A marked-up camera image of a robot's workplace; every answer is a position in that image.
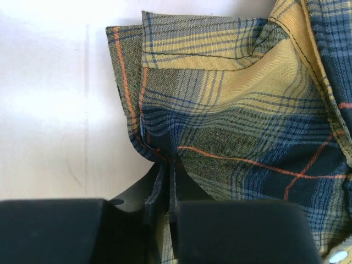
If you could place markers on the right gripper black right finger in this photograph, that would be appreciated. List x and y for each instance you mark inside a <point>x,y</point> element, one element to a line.
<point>183,189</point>

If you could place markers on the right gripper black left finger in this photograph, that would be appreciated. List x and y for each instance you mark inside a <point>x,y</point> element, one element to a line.
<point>141,207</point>

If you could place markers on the yellow plaid long sleeve shirt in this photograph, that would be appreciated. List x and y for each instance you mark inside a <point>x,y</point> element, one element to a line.
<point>254,108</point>

